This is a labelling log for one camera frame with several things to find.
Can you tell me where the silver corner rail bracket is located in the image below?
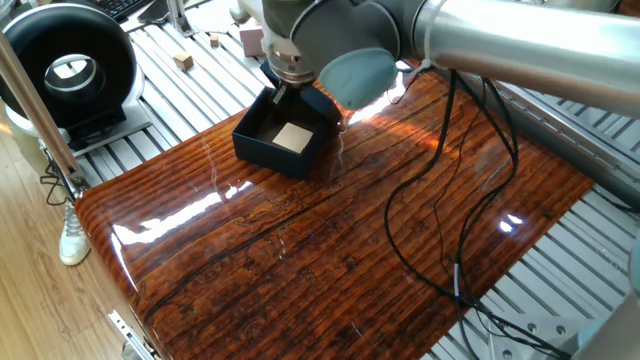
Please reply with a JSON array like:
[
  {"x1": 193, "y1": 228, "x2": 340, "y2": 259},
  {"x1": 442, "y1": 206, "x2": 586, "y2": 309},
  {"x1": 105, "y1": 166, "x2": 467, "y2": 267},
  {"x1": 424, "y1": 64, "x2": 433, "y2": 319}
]
[{"x1": 107, "y1": 309, "x2": 164, "y2": 360}]

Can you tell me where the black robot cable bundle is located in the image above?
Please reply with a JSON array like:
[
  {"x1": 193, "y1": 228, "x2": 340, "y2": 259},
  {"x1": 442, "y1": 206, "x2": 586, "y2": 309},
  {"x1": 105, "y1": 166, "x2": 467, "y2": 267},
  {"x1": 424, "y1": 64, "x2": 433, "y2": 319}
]
[{"x1": 383, "y1": 69, "x2": 571, "y2": 360}]

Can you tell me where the blue gift box lid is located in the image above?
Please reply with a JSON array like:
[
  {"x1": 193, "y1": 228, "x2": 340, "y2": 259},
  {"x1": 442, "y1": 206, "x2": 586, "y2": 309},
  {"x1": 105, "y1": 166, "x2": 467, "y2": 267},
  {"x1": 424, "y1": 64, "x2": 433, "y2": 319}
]
[{"x1": 259, "y1": 59, "x2": 344, "y2": 129}]

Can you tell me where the pale pink cardboard box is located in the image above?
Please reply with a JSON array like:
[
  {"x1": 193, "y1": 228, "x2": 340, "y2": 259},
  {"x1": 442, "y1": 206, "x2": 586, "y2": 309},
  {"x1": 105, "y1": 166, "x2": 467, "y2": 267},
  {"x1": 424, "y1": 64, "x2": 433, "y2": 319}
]
[{"x1": 238, "y1": 22, "x2": 266, "y2": 58}]

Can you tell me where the pale wooden block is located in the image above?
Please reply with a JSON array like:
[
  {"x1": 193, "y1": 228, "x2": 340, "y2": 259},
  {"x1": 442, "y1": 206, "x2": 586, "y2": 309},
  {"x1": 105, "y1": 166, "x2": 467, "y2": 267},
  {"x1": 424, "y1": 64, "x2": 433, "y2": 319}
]
[{"x1": 271, "y1": 122, "x2": 315, "y2": 155}]

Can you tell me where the dark flat tablet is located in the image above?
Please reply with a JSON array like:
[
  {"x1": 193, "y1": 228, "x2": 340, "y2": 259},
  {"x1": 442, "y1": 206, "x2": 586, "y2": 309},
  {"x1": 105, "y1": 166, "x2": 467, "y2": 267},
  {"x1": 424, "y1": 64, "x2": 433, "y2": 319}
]
[{"x1": 137, "y1": 0, "x2": 174, "y2": 25}]

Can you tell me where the slanted aluminium frame post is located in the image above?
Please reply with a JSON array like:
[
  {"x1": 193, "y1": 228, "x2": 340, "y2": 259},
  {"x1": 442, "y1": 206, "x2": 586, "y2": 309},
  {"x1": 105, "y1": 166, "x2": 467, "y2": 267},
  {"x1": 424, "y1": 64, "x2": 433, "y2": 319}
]
[{"x1": 0, "y1": 32, "x2": 91, "y2": 196}]

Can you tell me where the silver cylinder post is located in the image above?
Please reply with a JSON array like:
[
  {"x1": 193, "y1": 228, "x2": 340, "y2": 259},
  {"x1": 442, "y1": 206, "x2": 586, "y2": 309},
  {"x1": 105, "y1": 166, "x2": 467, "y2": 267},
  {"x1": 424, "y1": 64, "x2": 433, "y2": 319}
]
[{"x1": 544, "y1": 0, "x2": 621, "y2": 14}]

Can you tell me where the wood-grain table mat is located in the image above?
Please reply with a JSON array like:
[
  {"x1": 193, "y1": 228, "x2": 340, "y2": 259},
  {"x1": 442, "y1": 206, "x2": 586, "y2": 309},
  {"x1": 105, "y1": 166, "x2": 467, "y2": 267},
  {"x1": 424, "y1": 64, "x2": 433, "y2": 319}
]
[{"x1": 74, "y1": 64, "x2": 595, "y2": 360}]

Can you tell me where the black keyboard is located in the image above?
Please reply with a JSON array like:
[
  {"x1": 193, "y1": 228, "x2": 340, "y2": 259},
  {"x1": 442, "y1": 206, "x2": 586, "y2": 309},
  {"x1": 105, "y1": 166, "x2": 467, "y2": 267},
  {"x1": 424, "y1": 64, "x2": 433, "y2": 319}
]
[{"x1": 89, "y1": 0, "x2": 154, "y2": 21}]

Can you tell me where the black ring fan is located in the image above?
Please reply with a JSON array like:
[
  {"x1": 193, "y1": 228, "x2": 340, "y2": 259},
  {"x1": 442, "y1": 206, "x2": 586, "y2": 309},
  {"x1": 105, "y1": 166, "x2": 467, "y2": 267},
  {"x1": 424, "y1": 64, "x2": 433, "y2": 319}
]
[{"x1": 0, "y1": 3, "x2": 151, "y2": 151}]

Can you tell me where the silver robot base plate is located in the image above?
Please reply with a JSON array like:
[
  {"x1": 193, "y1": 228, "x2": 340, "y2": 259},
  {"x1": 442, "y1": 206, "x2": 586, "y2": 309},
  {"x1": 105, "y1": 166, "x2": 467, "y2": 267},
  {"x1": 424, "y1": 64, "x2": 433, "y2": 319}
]
[{"x1": 464, "y1": 309, "x2": 591, "y2": 360}]

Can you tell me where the white sneaker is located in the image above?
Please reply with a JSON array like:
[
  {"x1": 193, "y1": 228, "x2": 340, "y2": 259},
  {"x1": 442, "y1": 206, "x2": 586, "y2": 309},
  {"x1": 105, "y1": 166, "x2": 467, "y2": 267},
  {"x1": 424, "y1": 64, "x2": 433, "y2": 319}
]
[{"x1": 58, "y1": 202, "x2": 92, "y2": 266}]

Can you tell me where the blue gift box base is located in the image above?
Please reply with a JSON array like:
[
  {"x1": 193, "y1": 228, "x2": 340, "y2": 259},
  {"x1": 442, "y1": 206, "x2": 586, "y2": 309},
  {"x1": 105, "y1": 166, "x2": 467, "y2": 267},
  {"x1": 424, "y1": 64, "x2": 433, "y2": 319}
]
[{"x1": 232, "y1": 85, "x2": 331, "y2": 180}]

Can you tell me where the short aluminium profile post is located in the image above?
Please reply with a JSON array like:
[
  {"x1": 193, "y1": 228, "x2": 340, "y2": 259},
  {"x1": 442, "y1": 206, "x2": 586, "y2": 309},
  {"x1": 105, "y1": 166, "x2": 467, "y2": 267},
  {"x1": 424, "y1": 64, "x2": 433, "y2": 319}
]
[{"x1": 167, "y1": 0, "x2": 195, "y2": 37}]

